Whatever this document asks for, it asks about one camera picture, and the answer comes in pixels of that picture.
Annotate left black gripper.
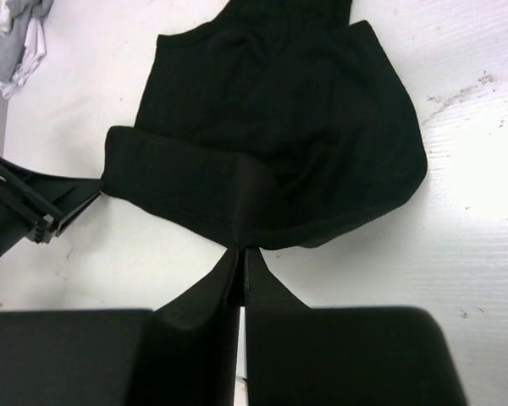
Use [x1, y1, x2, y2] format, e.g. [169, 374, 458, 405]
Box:
[0, 157, 103, 258]

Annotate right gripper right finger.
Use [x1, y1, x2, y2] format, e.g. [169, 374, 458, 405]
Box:
[245, 249, 467, 405]

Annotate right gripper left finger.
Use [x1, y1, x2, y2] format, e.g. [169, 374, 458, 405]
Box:
[0, 249, 240, 405]

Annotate black tank top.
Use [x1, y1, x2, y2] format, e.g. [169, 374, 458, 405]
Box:
[102, 1, 428, 250]

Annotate grey folded tank top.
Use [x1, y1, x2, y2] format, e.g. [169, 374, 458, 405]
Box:
[0, 0, 53, 83]

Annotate white bottom folded tank top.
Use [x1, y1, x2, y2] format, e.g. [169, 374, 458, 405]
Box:
[0, 1, 47, 99]

